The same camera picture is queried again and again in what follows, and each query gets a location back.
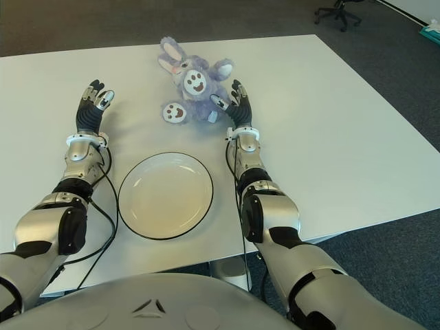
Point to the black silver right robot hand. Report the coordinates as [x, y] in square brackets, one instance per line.
[242, 113]

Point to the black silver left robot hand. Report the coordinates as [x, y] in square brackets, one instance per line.
[87, 115]

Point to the purple plush bunny doll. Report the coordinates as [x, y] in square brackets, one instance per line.
[203, 99]

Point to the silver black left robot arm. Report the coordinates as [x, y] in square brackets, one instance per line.
[74, 154]

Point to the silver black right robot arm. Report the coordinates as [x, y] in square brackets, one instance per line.
[275, 209]

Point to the white plate with black rim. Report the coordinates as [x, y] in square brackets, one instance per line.
[166, 196]

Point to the black office chair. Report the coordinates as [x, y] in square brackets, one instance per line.
[338, 12]

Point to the grey table base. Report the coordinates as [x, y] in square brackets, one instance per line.
[230, 271]

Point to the silver robot torso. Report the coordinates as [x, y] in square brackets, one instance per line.
[154, 302]

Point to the teal box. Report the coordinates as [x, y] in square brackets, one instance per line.
[431, 31]

